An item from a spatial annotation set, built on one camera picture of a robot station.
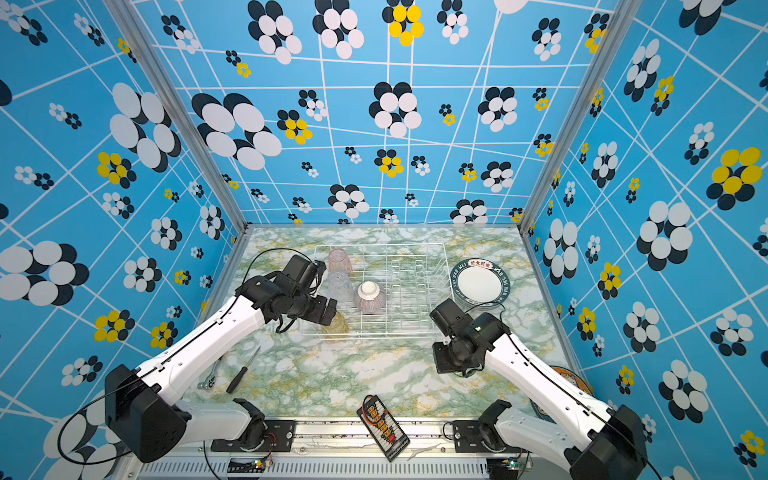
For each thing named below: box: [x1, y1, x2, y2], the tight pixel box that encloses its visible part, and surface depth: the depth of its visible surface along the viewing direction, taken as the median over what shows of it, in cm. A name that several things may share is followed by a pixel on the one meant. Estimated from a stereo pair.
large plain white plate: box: [450, 258, 511, 309], surface depth 102 cm
